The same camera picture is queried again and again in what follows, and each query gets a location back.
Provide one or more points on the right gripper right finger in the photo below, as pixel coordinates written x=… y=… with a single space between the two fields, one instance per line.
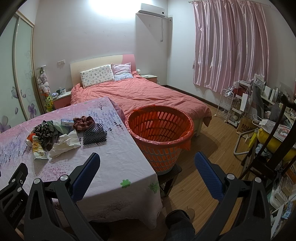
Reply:
x=242 y=212

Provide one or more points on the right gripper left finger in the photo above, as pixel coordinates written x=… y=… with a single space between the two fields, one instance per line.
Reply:
x=41 y=220

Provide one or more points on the yellow snack wrapper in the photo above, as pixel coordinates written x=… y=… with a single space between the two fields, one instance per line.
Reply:
x=38 y=152

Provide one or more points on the blue tissue pack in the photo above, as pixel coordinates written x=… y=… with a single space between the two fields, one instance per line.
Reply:
x=67 y=123

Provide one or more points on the mint green towel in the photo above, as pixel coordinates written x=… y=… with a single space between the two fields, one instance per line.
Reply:
x=60 y=128

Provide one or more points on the black floral cloth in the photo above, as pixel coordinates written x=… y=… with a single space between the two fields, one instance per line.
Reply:
x=47 y=134

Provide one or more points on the pink floral tablecloth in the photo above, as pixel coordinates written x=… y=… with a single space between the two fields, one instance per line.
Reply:
x=124 y=187

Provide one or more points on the black stool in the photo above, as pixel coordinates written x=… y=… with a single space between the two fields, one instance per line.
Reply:
x=167 y=180

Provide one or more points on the black white checkered pouch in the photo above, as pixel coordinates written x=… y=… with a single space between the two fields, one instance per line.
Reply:
x=94 y=134

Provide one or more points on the brown scrunchie cloth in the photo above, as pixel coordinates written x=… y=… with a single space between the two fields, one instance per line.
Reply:
x=83 y=123

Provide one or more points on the sliding wardrobe floral doors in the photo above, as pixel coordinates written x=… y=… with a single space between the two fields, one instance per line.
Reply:
x=20 y=99

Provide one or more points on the green frog plush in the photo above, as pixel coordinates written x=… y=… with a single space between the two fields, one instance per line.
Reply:
x=49 y=104

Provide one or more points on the left pink nightstand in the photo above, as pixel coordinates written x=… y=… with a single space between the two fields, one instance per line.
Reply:
x=62 y=101

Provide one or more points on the orange laundry basket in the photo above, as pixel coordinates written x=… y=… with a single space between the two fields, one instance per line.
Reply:
x=161 y=133

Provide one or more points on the white mug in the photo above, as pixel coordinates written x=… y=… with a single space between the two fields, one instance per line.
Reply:
x=62 y=91

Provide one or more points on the hanging plush toy column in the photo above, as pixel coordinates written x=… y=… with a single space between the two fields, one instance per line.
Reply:
x=42 y=82

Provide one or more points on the cluttered white shelf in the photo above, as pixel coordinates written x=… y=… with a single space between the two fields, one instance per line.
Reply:
x=242 y=102

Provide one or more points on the cream pink headboard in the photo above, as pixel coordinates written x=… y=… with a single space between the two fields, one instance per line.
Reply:
x=77 y=67

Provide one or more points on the salmon pink duvet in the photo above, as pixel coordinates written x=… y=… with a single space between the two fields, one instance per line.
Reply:
x=135 y=92

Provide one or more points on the floral white pillow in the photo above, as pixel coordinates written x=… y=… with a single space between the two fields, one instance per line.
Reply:
x=96 y=75

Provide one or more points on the pink striped pillow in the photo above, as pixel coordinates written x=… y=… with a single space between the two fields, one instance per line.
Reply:
x=121 y=71

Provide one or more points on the right nightstand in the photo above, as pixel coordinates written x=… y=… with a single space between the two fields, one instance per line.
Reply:
x=150 y=77

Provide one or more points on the pink striped curtain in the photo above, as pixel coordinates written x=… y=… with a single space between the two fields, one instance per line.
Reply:
x=231 y=43

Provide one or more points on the white air conditioner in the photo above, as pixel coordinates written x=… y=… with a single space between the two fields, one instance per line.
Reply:
x=152 y=10

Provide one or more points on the white wire rack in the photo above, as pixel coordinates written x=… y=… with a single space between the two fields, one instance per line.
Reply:
x=224 y=109

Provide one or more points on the wall power socket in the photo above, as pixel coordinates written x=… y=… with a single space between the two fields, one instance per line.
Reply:
x=61 y=62

